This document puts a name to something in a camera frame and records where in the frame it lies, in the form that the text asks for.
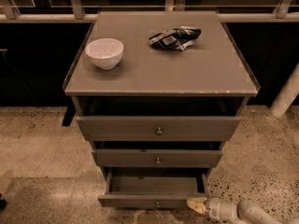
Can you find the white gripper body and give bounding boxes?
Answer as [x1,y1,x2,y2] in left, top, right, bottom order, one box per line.
[205,198,240,222]

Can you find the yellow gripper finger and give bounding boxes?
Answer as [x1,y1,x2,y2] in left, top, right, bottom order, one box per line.
[187,197,207,215]

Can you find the grey bottom drawer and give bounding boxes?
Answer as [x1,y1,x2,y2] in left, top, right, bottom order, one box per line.
[98,167,209,209]

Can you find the grey drawer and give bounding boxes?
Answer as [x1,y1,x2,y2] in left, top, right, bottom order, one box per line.
[98,167,209,209]
[77,116,240,142]
[92,149,222,168]

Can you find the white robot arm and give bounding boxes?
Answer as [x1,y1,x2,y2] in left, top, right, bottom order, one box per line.
[187,197,299,224]

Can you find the grey middle drawer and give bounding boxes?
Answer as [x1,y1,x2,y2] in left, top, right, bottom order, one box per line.
[92,149,222,168]

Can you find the grey wooden drawer cabinet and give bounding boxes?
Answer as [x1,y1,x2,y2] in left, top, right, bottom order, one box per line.
[62,10,261,179]

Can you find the grey top drawer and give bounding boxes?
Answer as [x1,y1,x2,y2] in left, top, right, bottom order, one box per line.
[77,116,240,142]

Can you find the white angled floor pipe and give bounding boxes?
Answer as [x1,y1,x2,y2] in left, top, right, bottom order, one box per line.
[269,63,299,118]

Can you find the crumpled blue chip bag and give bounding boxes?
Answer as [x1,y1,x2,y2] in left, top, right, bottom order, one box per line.
[149,26,201,51]

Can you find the white ceramic bowl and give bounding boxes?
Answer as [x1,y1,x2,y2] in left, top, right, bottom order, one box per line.
[85,38,124,70]

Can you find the metal window railing frame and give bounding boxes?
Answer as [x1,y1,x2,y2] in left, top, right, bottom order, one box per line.
[0,0,299,22]

